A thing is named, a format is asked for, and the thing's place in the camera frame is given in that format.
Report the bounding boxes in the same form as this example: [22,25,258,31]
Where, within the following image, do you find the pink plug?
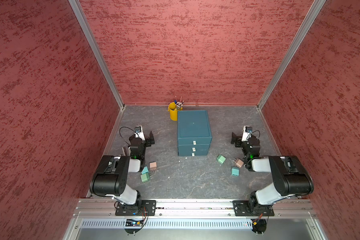
[149,162,158,171]
[234,158,245,169]

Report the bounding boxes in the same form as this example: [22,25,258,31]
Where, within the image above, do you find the green plug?
[217,155,226,165]
[141,173,151,183]

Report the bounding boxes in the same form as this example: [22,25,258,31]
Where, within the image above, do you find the teal plug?
[231,167,240,177]
[142,166,149,175]

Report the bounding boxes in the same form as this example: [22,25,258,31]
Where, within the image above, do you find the teal three-drawer cabinet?
[177,110,213,157]

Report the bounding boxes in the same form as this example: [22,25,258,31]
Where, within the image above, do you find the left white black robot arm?
[90,131,155,209]

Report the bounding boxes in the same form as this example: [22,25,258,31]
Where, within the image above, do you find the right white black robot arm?
[231,133,314,213]

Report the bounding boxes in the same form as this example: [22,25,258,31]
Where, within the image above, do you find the yellow pen bucket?
[168,102,183,121]

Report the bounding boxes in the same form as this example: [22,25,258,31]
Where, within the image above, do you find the pens in bucket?
[174,97,184,110]

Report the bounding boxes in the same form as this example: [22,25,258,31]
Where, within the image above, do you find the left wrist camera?
[134,126,146,141]

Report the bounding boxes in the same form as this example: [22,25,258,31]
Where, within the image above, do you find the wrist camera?
[134,126,146,141]
[242,126,253,142]

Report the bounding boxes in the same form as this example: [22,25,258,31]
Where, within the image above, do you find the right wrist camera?
[242,126,253,142]

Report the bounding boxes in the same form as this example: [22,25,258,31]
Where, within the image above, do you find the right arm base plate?
[232,200,275,217]

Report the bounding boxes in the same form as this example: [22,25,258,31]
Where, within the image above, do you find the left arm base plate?
[115,200,157,217]

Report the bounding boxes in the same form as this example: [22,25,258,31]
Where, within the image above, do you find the aluminium front rail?
[73,198,318,219]

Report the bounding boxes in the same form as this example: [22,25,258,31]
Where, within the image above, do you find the left aluminium corner post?
[69,0,125,111]

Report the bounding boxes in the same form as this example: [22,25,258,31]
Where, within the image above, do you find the aluminium corner post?
[257,0,326,111]
[69,0,125,111]

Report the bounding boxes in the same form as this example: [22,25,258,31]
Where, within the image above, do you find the right aluminium corner post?
[257,0,326,111]

